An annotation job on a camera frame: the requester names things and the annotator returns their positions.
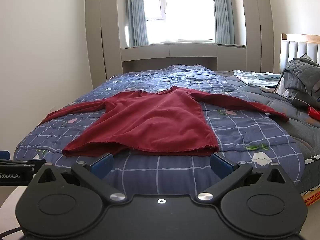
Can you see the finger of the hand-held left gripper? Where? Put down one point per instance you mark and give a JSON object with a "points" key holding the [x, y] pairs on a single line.
{"points": [[3, 154], [25, 162]]}

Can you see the grey quilted mattress pad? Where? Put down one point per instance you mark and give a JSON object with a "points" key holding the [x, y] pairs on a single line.
{"points": [[287, 122]]}

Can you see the window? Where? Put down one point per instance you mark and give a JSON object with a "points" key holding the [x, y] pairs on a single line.
{"points": [[180, 10]]}

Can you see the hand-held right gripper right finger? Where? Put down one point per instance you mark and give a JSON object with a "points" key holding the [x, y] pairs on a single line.
{"points": [[220, 165]]}

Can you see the clear plastic bag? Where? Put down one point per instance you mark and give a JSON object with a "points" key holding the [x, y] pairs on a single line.
{"points": [[281, 87]]}

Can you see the grey folded quilted blanket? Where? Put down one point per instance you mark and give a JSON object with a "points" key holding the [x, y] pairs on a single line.
{"points": [[300, 77]]}

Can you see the light blue patterned cloth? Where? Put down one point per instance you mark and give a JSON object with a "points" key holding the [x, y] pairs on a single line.
{"points": [[252, 78]]}

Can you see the red object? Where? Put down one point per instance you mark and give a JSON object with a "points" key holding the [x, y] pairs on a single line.
{"points": [[314, 113]]}

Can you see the light blue curtain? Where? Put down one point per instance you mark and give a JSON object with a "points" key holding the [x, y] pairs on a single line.
{"points": [[222, 10], [137, 12]]}

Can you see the blue checked floral quilt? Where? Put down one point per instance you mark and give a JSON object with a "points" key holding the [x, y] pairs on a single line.
{"points": [[250, 130]]}

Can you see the beige wardrobe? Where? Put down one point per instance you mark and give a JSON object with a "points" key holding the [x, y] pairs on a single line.
{"points": [[105, 30], [255, 30]]}

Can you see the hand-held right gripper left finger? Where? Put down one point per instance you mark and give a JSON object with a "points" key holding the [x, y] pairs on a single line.
{"points": [[102, 165]]}

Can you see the padded wooden headboard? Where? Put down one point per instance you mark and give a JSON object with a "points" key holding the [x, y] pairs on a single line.
{"points": [[297, 48]]}

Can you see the beige window sill cabinet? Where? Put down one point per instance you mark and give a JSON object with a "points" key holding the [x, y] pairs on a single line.
{"points": [[175, 51]]}

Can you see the red long-sleeve shirt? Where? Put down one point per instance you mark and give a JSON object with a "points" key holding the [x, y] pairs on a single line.
{"points": [[155, 120]]}

